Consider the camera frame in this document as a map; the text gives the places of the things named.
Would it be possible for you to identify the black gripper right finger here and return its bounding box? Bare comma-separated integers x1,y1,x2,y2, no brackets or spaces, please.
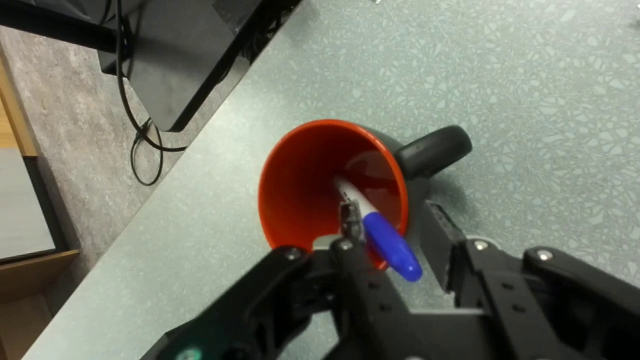
420,202,640,360

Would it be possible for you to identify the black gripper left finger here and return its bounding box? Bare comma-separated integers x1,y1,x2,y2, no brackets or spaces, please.
142,205,407,360

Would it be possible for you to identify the white marker blue cap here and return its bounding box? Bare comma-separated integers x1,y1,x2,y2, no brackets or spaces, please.
334,179,422,283

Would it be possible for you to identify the black mug orange inside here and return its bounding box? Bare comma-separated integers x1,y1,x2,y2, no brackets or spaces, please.
259,120,472,270

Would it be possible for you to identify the wooden furniture panel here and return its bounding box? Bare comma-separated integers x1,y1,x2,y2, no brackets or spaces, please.
0,57,78,360

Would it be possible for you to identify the black cable on floor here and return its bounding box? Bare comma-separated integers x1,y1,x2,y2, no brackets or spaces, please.
99,0,191,188

